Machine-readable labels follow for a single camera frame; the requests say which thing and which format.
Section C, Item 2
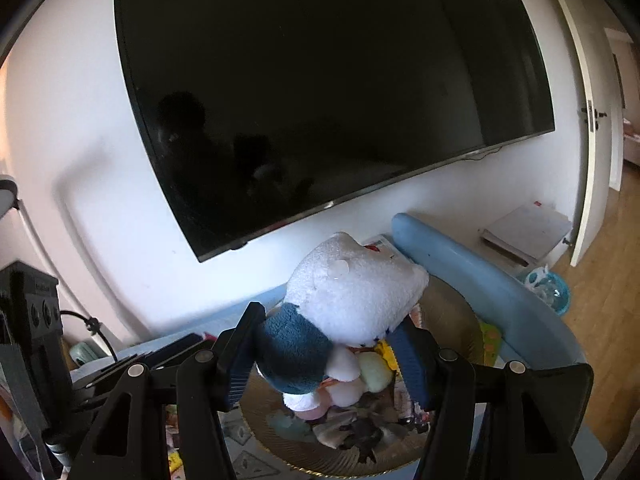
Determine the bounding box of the blue and white floor toy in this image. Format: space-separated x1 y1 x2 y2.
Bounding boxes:
521 266 572 317

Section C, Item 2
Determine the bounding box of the teal and white plush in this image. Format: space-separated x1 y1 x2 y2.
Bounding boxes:
257 231 431 418

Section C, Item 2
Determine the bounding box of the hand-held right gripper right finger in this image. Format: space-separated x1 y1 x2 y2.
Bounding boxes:
391 320 594 480

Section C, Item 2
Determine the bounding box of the white door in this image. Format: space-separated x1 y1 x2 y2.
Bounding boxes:
537 0 627 268

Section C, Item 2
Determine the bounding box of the metal door handle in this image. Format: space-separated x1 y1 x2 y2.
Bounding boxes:
580 100 609 134

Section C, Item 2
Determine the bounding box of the white flat box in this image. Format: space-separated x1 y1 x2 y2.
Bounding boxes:
477 200 574 268

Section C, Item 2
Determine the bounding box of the black wall television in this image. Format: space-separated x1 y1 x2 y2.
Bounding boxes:
114 0 557 264

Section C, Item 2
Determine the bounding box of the black cable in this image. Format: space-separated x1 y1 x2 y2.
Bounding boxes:
59 310 121 363

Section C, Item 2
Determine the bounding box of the gold ribbed plate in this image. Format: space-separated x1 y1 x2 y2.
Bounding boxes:
240 275 487 477

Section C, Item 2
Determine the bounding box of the patterned blue mat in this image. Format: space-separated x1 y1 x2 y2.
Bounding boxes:
70 212 608 480

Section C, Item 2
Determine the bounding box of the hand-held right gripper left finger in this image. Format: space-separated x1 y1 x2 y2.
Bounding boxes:
65 301 267 480

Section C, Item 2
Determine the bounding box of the yellow toy piece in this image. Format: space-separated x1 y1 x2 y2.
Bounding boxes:
375 340 399 367

